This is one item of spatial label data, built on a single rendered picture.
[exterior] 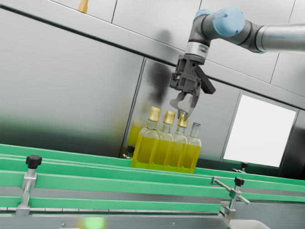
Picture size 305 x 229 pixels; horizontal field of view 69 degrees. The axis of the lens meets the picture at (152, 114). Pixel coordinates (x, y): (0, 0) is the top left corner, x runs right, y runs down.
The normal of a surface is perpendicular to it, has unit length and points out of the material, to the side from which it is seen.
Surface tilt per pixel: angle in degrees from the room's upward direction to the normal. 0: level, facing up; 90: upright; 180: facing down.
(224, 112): 90
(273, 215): 90
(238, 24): 90
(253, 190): 90
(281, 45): 136
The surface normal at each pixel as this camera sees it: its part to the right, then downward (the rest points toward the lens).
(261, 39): -0.95, 0.18
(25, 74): 0.39, 0.18
